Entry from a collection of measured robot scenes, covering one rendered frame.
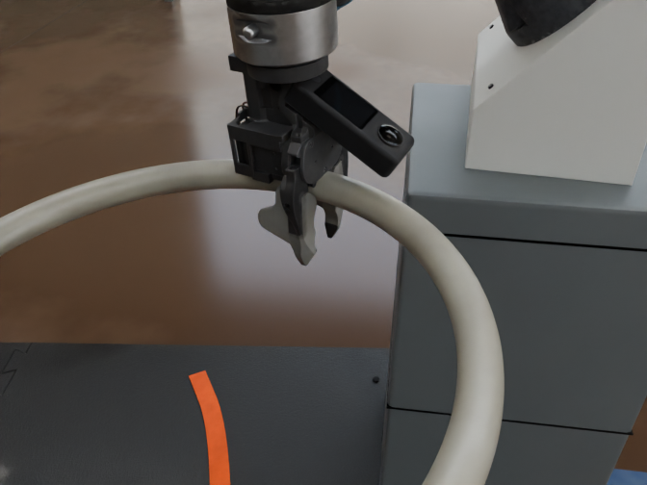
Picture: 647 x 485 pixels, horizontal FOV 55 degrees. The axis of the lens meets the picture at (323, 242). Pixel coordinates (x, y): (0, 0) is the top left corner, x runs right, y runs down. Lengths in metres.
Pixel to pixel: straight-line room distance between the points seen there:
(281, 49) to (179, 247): 1.74
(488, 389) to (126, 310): 1.67
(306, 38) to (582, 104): 0.45
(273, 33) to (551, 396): 0.77
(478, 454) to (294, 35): 0.33
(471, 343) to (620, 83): 0.51
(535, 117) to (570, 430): 0.54
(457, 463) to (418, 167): 0.58
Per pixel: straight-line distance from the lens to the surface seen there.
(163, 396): 1.70
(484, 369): 0.42
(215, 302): 1.96
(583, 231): 0.88
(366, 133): 0.54
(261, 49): 0.52
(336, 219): 0.66
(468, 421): 0.39
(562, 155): 0.90
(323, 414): 1.62
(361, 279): 2.02
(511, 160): 0.89
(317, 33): 0.52
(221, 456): 1.56
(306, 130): 0.56
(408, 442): 1.18
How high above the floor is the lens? 1.28
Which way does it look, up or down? 36 degrees down
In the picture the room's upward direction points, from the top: straight up
